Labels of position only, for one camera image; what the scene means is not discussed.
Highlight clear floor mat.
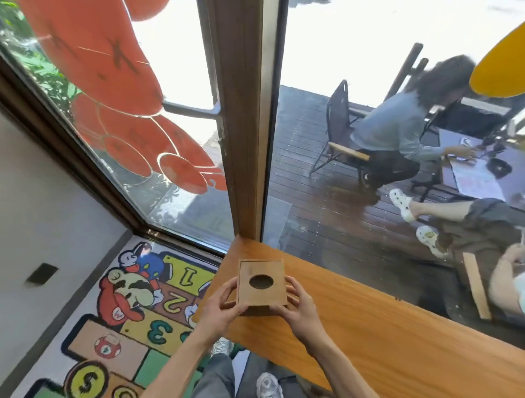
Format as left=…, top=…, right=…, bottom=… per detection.
left=262, top=195, right=293, bottom=249

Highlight wooden window post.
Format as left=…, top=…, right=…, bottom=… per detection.
left=197, top=0, right=288, bottom=243

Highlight white clog shoe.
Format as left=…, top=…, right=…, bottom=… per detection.
left=415, top=225, right=452, bottom=260
left=389, top=188, right=417, bottom=224

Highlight person's left hand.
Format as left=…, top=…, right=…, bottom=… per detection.
left=192, top=277, right=239, bottom=343

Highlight dark window frame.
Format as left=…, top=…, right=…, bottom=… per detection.
left=0, top=43, right=225, bottom=264

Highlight black wall outlet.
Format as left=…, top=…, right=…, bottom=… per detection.
left=25, top=262, right=60, bottom=287

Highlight red window decal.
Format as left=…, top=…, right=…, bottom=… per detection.
left=16, top=0, right=229, bottom=196

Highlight colourful cartoon number rug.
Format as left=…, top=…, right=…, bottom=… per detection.
left=10, top=235, right=252, bottom=398

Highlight person's grey trousers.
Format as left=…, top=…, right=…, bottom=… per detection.
left=192, top=353, right=263, bottom=398

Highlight dark door handle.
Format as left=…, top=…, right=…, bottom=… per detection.
left=162, top=99, right=224, bottom=122

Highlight black round object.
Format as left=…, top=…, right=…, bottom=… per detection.
left=486, top=157, right=513, bottom=180

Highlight person's right forearm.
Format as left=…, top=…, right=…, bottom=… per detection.
left=305, top=337, right=380, bottom=398

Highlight white printed paper sheet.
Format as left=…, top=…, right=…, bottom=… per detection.
left=449, top=157, right=506, bottom=202

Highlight dark wooden chair back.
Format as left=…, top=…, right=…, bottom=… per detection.
left=383, top=42, right=430, bottom=102

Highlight person's left forearm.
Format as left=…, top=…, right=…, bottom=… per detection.
left=139, top=330, right=210, bottom=398

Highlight green plants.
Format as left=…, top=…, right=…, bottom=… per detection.
left=0, top=0, right=83, bottom=117

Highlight black mesh chair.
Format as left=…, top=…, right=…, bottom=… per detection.
left=309, top=80, right=372, bottom=182

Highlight person's white sneaker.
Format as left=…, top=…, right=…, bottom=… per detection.
left=256, top=372, right=284, bottom=398
left=211, top=337, right=235, bottom=357

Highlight person's right hand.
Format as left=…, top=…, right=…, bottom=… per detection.
left=281, top=276, right=329, bottom=356

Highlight wooden box with round hole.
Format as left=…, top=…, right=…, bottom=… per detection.
left=235, top=259, right=289, bottom=317

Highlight yellow window decal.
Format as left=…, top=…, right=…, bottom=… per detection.
left=469, top=21, right=525, bottom=98

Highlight dark outdoor table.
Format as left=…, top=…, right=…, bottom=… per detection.
left=436, top=127, right=525, bottom=202

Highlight wooden chair armrest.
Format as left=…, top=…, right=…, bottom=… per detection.
left=462, top=252, right=492, bottom=321

